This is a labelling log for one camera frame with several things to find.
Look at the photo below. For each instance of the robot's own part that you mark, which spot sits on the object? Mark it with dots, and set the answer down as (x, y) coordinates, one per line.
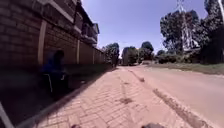
(75, 126)
(152, 125)

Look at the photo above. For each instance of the dark kerb strip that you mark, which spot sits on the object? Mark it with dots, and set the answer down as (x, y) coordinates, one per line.
(173, 106)

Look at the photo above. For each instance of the distant trees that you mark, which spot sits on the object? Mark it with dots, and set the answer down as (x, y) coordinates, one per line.
(133, 53)

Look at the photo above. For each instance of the grass verge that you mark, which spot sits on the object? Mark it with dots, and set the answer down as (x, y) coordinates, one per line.
(196, 67)

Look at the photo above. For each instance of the building with balconies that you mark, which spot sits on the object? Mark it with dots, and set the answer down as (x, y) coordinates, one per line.
(87, 26)

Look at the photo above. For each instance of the brick boundary wall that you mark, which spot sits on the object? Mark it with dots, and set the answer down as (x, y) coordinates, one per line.
(23, 40)

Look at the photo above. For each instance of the person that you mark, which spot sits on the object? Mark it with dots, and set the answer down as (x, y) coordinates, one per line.
(55, 70)

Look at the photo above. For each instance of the tall trees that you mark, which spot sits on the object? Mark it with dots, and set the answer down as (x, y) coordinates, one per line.
(196, 33)

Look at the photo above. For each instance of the lattice mast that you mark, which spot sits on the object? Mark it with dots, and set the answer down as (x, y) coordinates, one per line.
(182, 23)

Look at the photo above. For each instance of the red brick path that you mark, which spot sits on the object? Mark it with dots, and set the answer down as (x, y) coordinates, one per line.
(110, 103)

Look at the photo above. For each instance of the pale dirt road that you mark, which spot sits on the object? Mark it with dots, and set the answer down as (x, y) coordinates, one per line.
(190, 88)

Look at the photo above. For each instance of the dark shaded verge strip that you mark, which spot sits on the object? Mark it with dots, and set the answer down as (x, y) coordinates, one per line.
(30, 90)

